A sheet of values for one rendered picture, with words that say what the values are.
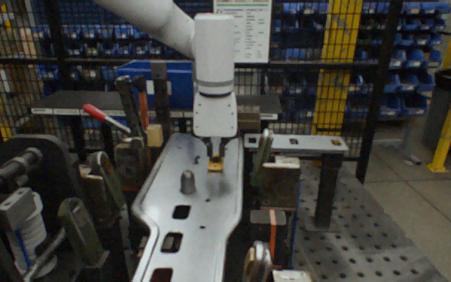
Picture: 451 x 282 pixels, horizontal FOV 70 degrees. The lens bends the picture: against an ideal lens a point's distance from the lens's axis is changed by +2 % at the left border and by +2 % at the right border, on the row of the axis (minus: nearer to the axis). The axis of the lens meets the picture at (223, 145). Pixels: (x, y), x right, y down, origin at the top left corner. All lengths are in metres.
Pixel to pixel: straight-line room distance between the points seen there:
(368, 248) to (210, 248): 0.64
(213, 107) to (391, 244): 0.71
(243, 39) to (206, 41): 0.59
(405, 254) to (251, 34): 0.88
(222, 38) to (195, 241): 0.40
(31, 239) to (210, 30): 0.48
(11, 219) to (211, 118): 0.44
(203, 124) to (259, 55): 0.59
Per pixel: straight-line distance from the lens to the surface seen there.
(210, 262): 0.55
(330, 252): 1.05
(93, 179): 0.67
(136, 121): 0.79
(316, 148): 0.93
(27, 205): 0.49
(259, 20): 1.27
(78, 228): 0.55
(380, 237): 1.16
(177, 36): 0.77
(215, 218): 0.63
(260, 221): 0.64
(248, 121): 1.02
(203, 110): 0.73
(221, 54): 0.69
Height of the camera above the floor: 1.38
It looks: 25 degrees down
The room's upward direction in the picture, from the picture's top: straight up
